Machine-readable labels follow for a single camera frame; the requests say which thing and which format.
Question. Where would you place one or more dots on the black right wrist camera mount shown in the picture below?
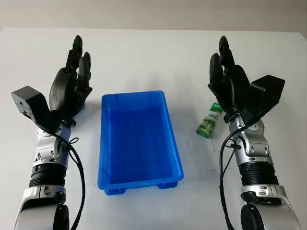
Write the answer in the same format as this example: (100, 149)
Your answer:
(268, 91)

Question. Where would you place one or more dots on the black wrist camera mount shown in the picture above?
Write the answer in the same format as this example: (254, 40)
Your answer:
(268, 91)
(33, 103)

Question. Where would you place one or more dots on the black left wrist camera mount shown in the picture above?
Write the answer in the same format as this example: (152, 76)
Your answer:
(33, 103)

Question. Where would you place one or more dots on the blue plastic tray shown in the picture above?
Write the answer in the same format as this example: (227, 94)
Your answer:
(139, 141)

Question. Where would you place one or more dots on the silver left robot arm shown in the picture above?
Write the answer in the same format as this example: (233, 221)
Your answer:
(45, 153)

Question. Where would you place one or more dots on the green toothpaste box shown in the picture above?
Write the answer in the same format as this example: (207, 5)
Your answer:
(209, 119)

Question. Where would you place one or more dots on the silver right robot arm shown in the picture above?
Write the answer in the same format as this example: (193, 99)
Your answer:
(257, 153)

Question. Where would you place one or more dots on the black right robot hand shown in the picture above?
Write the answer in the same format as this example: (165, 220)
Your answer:
(236, 86)

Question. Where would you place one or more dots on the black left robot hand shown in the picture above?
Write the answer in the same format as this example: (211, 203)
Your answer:
(62, 86)

